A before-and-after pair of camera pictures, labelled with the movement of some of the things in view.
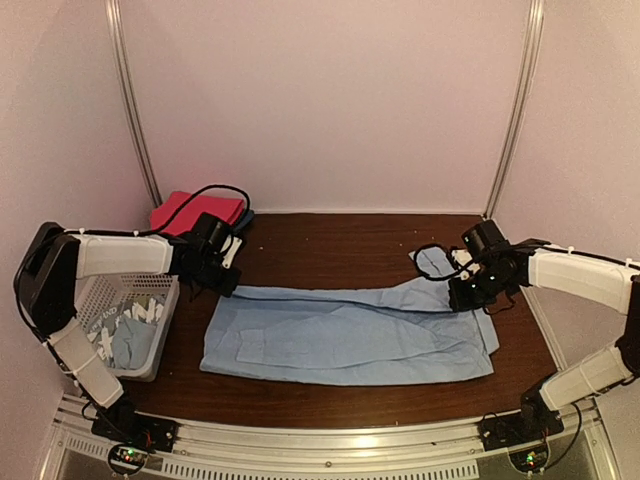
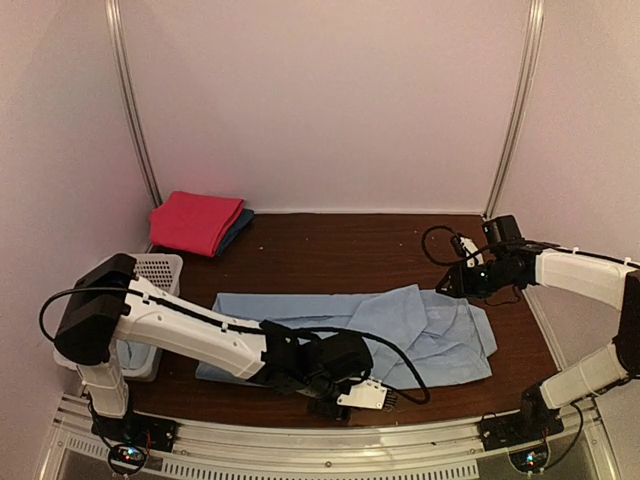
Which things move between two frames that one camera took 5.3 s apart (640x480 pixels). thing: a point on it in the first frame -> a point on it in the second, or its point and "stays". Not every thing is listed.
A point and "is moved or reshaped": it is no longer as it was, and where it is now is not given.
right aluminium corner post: x=519 y=103 stays
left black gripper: x=226 y=287 -> x=328 y=412
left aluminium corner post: x=126 y=80 stays
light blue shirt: x=401 y=333 is moved or reshaped
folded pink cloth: x=178 y=215 stays
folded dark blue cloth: x=249 y=215 stays
